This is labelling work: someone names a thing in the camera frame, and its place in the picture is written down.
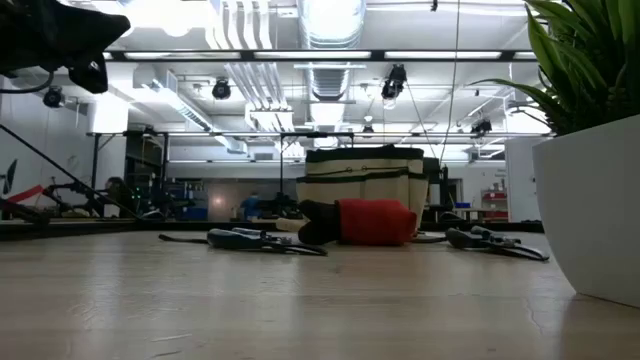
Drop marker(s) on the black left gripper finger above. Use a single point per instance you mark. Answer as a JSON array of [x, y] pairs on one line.
[[95, 32]]

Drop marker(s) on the beige green-trimmed gardening bag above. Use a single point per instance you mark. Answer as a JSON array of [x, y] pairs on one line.
[[365, 175]]

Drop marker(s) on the red black gardening glove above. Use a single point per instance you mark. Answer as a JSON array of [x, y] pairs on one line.
[[375, 222]]

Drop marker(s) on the black background robot arm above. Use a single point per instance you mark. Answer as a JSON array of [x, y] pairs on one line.
[[80, 190]]

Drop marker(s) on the black ceiling spotlight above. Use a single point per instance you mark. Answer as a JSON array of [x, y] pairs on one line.
[[221, 89], [53, 97], [395, 82], [481, 127]]

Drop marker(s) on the black background shelf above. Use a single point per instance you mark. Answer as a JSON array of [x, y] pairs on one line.
[[145, 170]]

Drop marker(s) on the black overhead rig beam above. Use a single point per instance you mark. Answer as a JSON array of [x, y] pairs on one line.
[[247, 55]]

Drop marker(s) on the blue storage bins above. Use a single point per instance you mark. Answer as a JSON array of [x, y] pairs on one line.
[[192, 210]]

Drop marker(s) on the person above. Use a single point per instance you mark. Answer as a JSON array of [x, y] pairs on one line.
[[250, 206]]

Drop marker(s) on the red background shelf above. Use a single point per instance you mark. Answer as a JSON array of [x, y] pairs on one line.
[[495, 197]]

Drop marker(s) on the green artificial plant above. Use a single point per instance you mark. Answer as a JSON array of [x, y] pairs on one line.
[[590, 60]]

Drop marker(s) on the white plant pot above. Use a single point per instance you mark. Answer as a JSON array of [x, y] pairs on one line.
[[590, 210]]

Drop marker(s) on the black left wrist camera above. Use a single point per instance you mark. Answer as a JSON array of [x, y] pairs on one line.
[[90, 75]]

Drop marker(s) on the silver ventilation duct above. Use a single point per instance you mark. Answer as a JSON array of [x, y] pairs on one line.
[[330, 25]]

